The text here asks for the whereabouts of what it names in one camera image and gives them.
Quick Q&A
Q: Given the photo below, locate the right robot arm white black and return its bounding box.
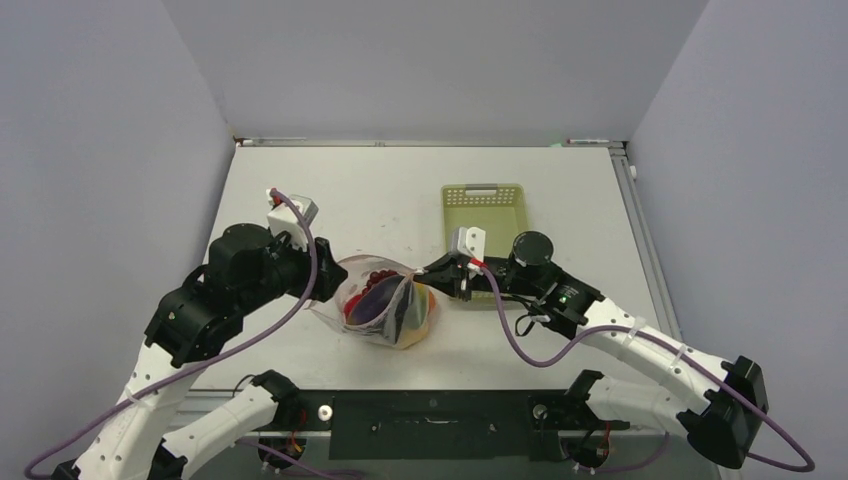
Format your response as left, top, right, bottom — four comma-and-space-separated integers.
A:
414, 227, 768, 470

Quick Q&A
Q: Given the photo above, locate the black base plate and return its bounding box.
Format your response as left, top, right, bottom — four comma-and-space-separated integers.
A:
258, 390, 629, 461

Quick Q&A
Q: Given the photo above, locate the purple eggplant toy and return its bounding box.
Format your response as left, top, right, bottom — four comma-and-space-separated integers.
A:
346, 274, 405, 326

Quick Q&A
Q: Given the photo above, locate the beige plastic basket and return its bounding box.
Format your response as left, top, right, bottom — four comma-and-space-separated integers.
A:
441, 183, 531, 305

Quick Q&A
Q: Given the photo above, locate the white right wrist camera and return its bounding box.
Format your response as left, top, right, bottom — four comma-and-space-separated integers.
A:
448, 227, 486, 275

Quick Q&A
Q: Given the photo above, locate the dark red grapes toy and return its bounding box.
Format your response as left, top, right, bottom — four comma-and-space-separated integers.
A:
362, 269, 398, 293

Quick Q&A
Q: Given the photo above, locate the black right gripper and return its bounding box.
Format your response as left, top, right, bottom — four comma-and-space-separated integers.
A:
414, 252, 541, 302

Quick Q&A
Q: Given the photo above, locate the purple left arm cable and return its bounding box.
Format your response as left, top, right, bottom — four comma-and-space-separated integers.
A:
25, 188, 319, 480

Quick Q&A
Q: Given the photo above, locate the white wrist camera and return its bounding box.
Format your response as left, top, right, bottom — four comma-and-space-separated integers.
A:
448, 227, 486, 275
266, 188, 319, 252

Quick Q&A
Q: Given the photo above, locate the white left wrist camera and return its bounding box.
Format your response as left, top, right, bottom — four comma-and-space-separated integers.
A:
266, 188, 319, 252

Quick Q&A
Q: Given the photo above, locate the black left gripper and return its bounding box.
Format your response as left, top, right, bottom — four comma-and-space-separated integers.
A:
237, 227, 345, 315

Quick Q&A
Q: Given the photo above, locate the clear zip top bag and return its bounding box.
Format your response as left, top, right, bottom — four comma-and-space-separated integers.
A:
308, 255, 437, 350

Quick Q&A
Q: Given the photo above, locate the red tomato toy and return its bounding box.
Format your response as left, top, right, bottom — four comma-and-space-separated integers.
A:
343, 294, 363, 323

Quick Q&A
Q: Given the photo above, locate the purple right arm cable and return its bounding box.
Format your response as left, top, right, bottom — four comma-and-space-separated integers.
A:
473, 264, 816, 474

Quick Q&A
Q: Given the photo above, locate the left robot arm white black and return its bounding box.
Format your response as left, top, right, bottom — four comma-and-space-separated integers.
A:
53, 223, 348, 479

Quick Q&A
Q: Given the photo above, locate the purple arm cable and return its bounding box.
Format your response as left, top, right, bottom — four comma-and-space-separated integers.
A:
25, 188, 319, 480
473, 264, 816, 474

